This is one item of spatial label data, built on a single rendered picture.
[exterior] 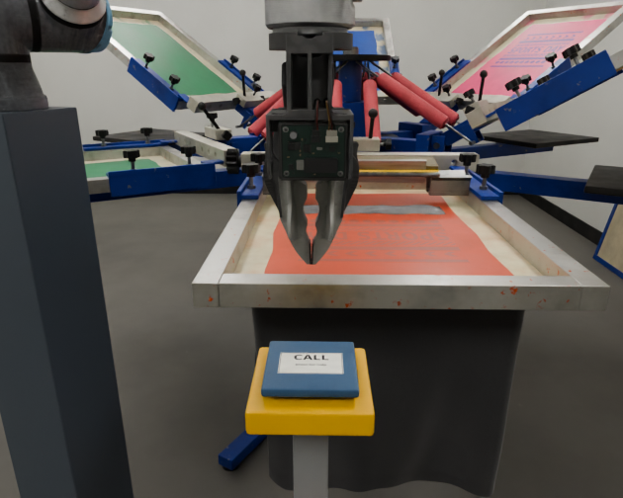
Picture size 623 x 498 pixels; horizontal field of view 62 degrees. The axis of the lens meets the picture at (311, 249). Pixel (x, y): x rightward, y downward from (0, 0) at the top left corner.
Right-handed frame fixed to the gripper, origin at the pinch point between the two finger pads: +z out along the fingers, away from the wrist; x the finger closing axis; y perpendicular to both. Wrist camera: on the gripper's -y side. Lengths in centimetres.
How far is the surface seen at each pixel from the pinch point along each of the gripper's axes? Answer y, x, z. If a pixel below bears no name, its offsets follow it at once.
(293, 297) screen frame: -17.2, -2.9, 13.4
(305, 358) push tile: -1.0, -0.7, 13.3
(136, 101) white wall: -490, -186, 15
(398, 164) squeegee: -76, 20, 5
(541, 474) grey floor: -88, 75, 110
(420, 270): -31.5, 17.8, 14.8
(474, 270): -31.6, 26.7, 14.8
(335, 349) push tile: -3.0, 2.7, 13.3
